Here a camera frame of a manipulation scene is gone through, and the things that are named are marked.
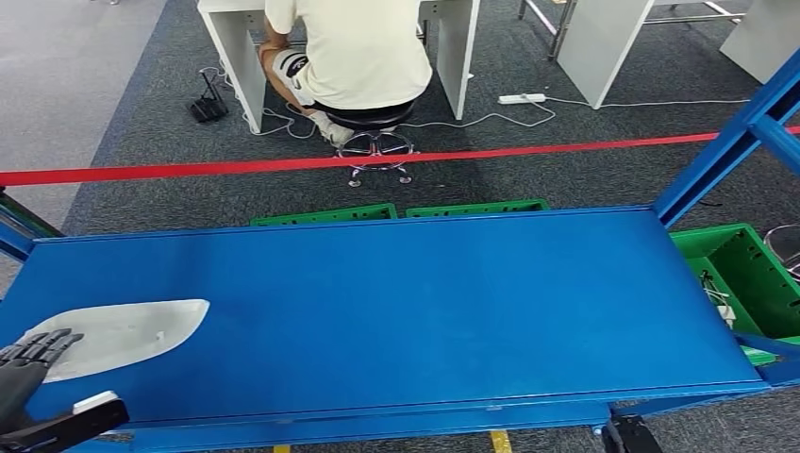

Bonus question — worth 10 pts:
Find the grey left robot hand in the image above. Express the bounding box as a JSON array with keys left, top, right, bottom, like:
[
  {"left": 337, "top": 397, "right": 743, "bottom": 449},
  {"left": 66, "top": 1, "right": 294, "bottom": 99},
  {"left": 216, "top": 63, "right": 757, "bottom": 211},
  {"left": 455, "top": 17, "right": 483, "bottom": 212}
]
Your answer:
[{"left": 0, "top": 327, "right": 86, "bottom": 439}]

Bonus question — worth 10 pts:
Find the white plastic car part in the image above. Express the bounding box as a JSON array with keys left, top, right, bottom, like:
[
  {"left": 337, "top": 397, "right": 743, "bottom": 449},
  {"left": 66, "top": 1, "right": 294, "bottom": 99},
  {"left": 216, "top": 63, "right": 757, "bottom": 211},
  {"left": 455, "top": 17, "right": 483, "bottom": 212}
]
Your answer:
[{"left": 22, "top": 298, "right": 211, "bottom": 384}]

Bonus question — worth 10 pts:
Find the blue metal shelf rack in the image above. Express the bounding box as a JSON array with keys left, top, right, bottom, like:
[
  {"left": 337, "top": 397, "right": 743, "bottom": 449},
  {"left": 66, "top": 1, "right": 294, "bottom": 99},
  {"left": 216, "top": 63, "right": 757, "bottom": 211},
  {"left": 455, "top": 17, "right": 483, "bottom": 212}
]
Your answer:
[{"left": 0, "top": 46, "right": 800, "bottom": 453}]

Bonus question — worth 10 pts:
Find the red barrier belt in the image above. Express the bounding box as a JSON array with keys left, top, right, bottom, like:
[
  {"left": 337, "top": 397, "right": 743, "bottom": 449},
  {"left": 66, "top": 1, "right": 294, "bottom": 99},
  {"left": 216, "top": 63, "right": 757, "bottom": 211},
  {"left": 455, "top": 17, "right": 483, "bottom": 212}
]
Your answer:
[{"left": 0, "top": 126, "right": 800, "bottom": 188}]

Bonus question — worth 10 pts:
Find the black floor device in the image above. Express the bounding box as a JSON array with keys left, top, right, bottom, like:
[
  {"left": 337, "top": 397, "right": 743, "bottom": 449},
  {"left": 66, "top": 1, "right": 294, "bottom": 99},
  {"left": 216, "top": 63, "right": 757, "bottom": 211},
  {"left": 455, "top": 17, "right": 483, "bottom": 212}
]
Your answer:
[{"left": 189, "top": 67, "right": 230, "bottom": 124}]

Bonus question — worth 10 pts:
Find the green plastic crate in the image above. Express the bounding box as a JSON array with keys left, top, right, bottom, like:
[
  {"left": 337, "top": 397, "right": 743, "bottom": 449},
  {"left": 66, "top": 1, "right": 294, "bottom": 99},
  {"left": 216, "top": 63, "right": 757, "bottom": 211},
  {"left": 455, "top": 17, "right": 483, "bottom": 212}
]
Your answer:
[
  {"left": 670, "top": 223, "right": 800, "bottom": 368},
  {"left": 405, "top": 198, "right": 551, "bottom": 219},
  {"left": 249, "top": 203, "right": 399, "bottom": 227}
]

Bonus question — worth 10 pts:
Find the black stool chrome base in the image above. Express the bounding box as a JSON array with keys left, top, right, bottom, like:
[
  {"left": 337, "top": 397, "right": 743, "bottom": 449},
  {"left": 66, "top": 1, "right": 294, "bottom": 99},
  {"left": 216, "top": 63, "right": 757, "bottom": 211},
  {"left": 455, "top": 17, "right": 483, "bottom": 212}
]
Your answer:
[{"left": 325, "top": 99, "right": 419, "bottom": 189}]

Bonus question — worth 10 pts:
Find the seated person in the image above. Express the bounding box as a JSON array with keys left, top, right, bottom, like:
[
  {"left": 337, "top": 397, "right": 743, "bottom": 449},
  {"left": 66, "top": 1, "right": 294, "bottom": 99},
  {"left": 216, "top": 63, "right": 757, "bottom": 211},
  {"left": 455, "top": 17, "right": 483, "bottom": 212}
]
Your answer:
[{"left": 257, "top": 0, "right": 434, "bottom": 150}]

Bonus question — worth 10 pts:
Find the chrome stanchion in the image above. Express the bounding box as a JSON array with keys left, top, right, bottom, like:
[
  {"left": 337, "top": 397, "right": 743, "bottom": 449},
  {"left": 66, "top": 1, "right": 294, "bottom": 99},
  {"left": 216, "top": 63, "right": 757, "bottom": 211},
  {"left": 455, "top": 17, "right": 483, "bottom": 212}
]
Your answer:
[{"left": 763, "top": 225, "right": 800, "bottom": 281}]

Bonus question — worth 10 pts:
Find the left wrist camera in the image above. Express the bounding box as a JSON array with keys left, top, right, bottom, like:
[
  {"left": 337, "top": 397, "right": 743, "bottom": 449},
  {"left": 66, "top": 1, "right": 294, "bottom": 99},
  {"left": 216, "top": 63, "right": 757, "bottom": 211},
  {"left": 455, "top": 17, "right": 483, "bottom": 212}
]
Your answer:
[{"left": 0, "top": 390, "right": 130, "bottom": 453}]

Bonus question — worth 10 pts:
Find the black barrier post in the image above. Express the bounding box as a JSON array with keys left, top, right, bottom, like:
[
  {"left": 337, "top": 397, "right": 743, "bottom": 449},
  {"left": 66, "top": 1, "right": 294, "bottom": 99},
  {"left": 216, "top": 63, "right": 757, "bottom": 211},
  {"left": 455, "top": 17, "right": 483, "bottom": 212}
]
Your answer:
[{"left": 0, "top": 189, "right": 65, "bottom": 240}]

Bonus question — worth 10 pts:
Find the tangled white floor cable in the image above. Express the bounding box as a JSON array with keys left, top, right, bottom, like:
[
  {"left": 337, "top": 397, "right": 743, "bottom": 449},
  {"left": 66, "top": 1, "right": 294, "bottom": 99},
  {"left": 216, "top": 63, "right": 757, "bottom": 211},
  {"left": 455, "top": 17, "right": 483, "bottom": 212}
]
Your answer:
[{"left": 215, "top": 62, "right": 320, "bottom": 140}]

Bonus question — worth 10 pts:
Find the white charger with cable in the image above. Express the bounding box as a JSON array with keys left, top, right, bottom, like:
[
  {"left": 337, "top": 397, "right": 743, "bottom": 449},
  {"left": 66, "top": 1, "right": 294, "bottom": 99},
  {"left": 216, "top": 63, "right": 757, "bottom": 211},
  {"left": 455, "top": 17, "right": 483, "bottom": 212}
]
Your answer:
[{"left": 699, "top": 268, "right": 740, "bottom": 330}]

